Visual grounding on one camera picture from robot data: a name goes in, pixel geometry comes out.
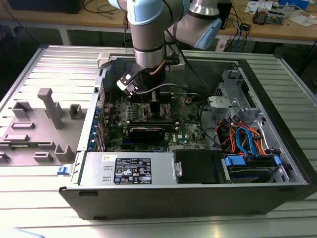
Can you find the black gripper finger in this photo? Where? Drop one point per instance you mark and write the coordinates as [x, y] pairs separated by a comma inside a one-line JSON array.
[[152, 107], [158, 107]]

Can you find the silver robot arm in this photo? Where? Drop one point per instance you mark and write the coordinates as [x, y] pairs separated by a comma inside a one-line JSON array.
[[148, 37]]

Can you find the CPU socket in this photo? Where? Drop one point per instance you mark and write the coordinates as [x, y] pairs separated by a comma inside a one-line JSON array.
[[166, 110]]

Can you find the black RAM slot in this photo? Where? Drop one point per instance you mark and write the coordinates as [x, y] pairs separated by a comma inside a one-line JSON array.
[[167, 100], [167, 94]]

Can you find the black RAM stick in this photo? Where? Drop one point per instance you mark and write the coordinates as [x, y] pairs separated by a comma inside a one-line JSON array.
[[171, 127], [161, 122]]

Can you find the black graphics card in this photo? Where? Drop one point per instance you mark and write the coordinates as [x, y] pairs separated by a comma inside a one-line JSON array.
[[146, 135]]

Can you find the round coin battery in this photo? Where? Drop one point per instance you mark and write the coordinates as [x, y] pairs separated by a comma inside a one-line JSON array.
[[188, 100]]

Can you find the green motherboard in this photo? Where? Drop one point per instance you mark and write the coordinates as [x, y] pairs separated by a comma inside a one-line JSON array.
[[185, 129]]

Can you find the silver metal drive cage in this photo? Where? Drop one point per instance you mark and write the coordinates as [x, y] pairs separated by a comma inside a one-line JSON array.
[[223, 104]]

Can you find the silver power supply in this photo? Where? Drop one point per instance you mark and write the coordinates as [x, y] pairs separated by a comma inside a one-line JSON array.
[[99, 168]]

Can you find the tall black box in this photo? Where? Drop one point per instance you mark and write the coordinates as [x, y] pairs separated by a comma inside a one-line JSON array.
[[226, 15]]

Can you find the black PC case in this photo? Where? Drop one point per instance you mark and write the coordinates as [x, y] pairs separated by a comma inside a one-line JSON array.
[[173, 203]]

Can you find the small black adapter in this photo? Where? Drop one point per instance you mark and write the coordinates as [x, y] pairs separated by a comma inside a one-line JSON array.
[[246, 26]]

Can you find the blue case latch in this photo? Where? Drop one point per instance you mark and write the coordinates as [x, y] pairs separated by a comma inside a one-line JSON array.
[[62, 170]]

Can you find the hard disk in blue carrier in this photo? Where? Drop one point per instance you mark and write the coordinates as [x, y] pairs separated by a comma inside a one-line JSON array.
[[250, 171]]

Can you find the grey parts rack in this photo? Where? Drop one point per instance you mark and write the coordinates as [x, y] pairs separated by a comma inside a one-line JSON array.
[[37, 134]]

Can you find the copper heat sink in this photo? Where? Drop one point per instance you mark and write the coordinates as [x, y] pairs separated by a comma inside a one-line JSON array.
[[260, 17]]

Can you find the wooden desk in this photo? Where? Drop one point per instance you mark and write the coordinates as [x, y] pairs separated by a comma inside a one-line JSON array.
[[272, 31]]

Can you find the black computer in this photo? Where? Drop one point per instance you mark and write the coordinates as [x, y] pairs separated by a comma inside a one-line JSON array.
[[44, 6]]

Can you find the grey metal box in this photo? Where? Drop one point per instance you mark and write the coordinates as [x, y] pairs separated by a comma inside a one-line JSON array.
[[275, 18]]

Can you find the blue box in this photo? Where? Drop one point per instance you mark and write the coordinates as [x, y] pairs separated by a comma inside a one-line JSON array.
[[294, 3]]

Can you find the white paper sheet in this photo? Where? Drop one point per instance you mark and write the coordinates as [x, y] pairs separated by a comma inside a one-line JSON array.
[[304, 21]]

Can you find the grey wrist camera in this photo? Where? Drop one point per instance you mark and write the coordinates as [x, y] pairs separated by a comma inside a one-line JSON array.
[[178, 65]]

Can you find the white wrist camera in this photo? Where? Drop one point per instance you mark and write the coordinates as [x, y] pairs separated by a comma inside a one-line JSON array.
[[125, 83]]

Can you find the beige case bracket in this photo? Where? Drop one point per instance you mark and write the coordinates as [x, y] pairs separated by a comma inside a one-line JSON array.
[[104, 59]]

